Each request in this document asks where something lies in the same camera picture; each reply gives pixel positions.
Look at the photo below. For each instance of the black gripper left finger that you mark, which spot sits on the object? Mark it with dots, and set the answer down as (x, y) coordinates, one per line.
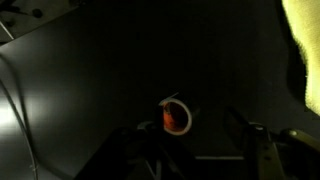
(133, 156)

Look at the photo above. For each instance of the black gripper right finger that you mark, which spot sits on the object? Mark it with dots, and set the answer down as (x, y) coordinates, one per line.
(256, 150)

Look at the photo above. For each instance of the yellow-green microfibre cloth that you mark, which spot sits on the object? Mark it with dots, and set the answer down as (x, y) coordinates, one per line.
(310, 50)

